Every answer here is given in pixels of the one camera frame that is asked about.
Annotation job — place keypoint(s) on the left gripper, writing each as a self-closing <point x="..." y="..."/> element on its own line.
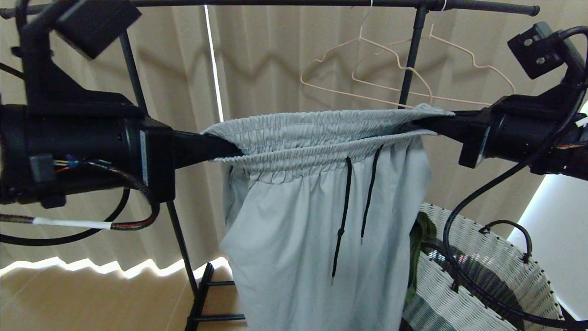
<point x="82" y="142"/>

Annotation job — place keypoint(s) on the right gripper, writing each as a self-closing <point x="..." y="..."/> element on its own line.
<point x="519" y="126"/>

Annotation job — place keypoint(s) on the pink clothes hanger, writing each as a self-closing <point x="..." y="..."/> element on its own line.
<point x="459" y="101"/>
<point x="349" y="94"/>

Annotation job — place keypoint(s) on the green garment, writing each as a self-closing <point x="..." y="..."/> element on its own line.
<point x="420" y="239"/>

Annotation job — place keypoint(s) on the pale grey shorts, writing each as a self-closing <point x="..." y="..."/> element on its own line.
<point x="294" y="239"/>

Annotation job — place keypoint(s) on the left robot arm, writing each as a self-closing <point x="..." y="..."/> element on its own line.
<point x="69" y="223"/>

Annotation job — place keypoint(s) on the black clothes rack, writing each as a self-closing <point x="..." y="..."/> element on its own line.
<point x="415" y="55"/>

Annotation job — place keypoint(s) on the white laundry basket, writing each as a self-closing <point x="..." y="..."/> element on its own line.
<point x="496" y="257"/>

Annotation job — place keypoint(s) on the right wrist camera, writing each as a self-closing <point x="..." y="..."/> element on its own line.
<point x="535" y="50"/>

